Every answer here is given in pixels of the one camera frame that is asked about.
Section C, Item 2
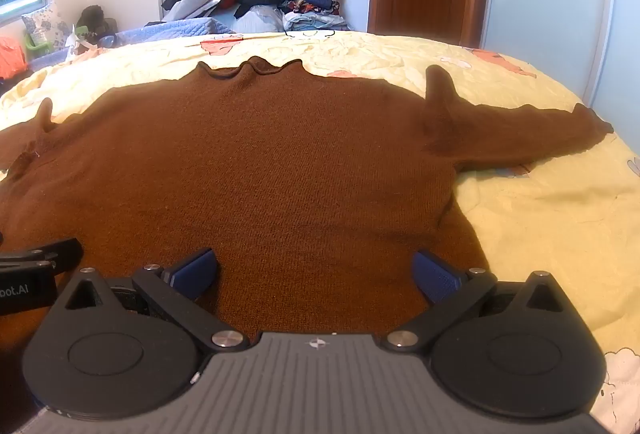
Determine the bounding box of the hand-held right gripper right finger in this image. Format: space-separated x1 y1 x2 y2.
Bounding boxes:
385 249 569 356

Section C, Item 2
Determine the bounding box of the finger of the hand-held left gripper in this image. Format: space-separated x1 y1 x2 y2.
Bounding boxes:
0 238 84 276

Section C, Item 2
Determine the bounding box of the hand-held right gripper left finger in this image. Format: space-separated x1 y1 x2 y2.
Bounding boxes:
64 248 250 356

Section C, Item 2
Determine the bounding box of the brown knit sweater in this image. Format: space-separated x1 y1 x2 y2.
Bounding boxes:
0 56 614 420

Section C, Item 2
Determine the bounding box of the yellow printed blanket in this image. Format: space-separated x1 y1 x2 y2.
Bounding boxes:
0 30 640 434

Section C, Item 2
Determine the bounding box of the orange bag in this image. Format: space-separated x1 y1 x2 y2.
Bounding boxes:
0 36 29 82

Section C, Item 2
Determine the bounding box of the green chair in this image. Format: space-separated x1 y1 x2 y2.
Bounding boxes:
22 31 57 60

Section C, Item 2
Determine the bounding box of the white crumpled wrapper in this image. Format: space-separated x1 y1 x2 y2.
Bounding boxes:
64 24 97 61

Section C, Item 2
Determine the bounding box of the floral pillow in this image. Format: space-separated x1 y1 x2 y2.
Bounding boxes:
21 4 71 55

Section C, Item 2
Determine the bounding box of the dark plush toy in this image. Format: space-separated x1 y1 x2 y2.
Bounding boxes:
75 5 119 40

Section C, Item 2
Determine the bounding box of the blue quilt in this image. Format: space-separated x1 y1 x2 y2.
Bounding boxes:
30 18 236 70

